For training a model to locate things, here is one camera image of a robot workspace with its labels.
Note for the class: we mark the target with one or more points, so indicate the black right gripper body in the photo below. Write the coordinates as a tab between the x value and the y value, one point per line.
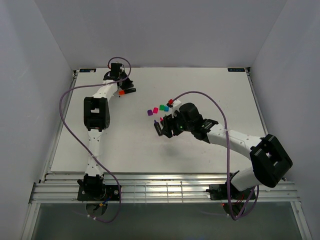
183	126

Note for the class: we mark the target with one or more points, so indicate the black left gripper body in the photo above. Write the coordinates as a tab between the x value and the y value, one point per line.
123	76

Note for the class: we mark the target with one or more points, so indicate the pink cap black highlighter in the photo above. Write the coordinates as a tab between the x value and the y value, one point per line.
161	121

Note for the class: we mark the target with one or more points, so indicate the orange cap black highlighter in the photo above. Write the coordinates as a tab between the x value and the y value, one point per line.
127	91

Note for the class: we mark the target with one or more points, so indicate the light blue highlighter cap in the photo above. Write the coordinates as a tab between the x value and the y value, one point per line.
166	108

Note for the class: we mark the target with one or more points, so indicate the green highlighter cap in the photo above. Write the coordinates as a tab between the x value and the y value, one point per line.
162	107

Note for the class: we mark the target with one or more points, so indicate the purple cap black highlighter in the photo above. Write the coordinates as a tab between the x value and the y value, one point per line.
157	127

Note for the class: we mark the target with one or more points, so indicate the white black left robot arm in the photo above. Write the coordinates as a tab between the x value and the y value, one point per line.
96	117

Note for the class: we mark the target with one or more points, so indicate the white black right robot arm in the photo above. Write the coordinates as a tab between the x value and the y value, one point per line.
269	160

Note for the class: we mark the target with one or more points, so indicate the left blue corner label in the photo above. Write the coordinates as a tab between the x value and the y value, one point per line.
87	70

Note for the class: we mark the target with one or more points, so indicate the blue corner label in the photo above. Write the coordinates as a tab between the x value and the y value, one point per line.
87	70
236	69

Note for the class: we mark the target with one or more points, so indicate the right blue corner label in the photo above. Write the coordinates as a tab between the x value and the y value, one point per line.
236	69

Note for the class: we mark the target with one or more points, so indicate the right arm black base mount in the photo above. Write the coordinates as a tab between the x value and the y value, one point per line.
219	192

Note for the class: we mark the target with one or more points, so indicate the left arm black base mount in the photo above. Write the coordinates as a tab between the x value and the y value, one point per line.
92	188

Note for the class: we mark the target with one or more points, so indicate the aluminium frame rail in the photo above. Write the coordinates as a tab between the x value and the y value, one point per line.
136	188

